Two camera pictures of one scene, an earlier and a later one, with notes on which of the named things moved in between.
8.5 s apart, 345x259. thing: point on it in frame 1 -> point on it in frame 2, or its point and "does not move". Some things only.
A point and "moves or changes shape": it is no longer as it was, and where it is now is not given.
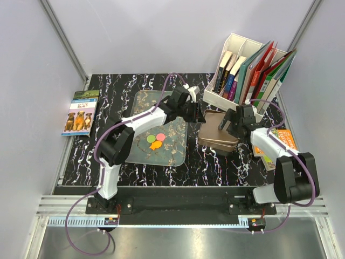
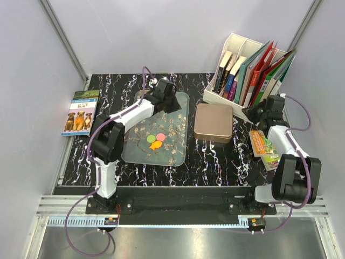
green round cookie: [151, 138] does not move
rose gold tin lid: [211, 134] moves or changes shape
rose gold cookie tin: [217, 147] -> [213, 135]
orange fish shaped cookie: [156, 144] does not move
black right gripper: [230, 116] -> [249, 112]
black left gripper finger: [200, 118] -> [171, 103]
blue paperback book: [233, 73] does not move
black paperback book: [225, 60] does not move
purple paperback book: [233, 93] does not move
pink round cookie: [160, 137] does not move
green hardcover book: [268, 76] does not move
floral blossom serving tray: [174, 151] does not move
